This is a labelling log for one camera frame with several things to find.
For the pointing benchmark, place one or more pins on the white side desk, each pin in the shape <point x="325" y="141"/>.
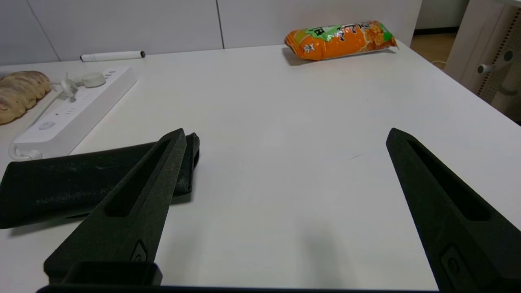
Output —
<point x="472" y="36"/>

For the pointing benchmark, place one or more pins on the white marker pen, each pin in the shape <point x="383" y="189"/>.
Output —
<point x="110" y="55"/>

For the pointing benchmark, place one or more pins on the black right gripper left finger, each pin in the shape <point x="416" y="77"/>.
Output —
<point x="134" y="195"/>

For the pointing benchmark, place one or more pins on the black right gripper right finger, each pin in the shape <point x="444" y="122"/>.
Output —
<point x="456" y="228"/>

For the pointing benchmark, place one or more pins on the brown swirled bread roll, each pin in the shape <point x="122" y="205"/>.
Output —
<point x="18" y="95"/>

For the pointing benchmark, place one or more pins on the orange snack bag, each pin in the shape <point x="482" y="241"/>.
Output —
<point x="342" y="42"/>

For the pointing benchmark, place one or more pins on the black leather pouch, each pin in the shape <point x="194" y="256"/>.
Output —
<point x="49" y="183"/>

